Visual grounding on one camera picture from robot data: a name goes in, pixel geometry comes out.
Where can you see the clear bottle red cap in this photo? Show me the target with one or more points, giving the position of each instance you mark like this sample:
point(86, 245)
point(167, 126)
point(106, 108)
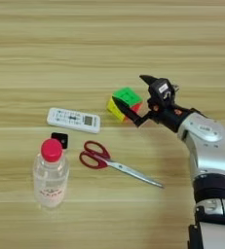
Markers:
point(50, 175)

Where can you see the white remote control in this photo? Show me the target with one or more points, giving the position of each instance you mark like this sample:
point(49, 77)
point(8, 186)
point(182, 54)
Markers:
point(72, 120)

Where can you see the colourful puzzle cube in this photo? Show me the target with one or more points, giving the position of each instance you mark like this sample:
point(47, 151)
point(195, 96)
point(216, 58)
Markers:
point(127, 96)

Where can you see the small black square device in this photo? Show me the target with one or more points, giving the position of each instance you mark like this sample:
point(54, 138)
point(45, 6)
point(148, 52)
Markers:
point(62, 137)

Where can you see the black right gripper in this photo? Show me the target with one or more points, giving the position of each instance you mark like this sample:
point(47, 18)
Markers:
point(167, 115)

